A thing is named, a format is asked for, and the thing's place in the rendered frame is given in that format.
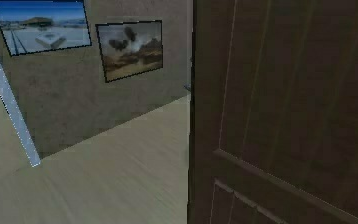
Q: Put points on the dark brown panelled room door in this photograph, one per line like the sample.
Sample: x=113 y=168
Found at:
x=287 y=110

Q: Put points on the blue landscape framed picture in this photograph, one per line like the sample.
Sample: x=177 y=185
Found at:
x=42 y=26

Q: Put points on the pale grey door frame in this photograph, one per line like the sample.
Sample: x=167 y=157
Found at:
x=10 y=100

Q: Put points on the brown cloudy framed picture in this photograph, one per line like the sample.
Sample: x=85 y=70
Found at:
x=132 y=50

